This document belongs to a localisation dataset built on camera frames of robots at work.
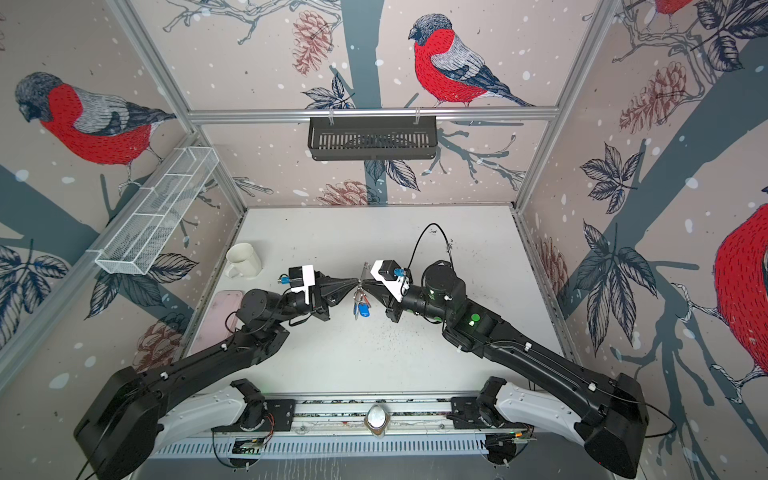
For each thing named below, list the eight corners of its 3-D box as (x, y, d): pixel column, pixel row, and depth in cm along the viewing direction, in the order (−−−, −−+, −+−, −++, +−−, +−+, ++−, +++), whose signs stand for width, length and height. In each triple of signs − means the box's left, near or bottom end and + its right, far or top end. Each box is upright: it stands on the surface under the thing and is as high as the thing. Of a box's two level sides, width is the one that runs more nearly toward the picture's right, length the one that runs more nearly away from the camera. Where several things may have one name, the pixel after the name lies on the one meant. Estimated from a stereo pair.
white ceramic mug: (238, 285, 99) (225, 269, 92) (238, 262, 106) (226, 245, 98) (262, 279, 101) (251, 263, 93) (261, 256, 107) (251, 240, 100)
